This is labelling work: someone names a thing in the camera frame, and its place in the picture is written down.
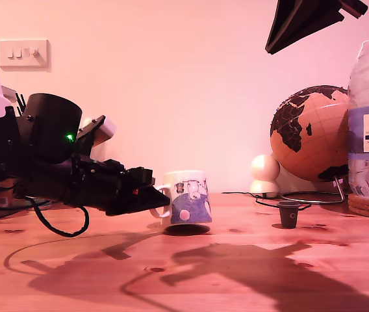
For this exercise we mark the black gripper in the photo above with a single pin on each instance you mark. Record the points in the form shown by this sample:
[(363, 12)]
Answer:
[(113, 182), (355, 8)]

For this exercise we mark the white mug with blue cartoon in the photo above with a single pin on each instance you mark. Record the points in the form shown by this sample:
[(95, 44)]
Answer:
[(191, 208)]

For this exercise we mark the dark grey coffee capsule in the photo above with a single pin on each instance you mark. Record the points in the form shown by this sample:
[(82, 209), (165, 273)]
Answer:
[(289, 217)]

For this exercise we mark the cork globe with dark continents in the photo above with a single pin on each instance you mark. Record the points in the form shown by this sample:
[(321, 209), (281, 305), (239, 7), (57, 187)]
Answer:
[(317, 143)]

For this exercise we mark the black chopstick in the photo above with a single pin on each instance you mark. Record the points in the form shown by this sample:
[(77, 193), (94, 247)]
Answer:
[(18, 102), (22, 103)]

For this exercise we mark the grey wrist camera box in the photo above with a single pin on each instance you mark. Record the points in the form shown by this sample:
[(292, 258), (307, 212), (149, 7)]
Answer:
[(106, 130)]

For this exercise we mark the white wall switch plate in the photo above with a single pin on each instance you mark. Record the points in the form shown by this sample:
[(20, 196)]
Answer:
[(25, 63)]

